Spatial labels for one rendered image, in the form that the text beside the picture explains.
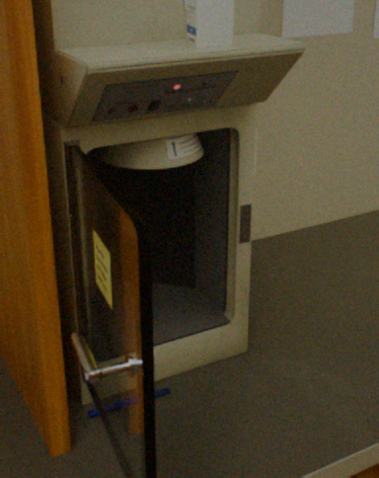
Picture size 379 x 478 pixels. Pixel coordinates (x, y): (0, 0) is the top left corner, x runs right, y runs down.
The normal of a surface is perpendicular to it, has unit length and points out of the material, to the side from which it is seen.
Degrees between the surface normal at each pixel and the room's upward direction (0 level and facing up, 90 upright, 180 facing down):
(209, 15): 90
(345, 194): 90
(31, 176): 90
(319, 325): 0
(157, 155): 66
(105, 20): 90
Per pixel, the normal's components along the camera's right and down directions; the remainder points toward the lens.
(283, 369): 0.00, -0.92
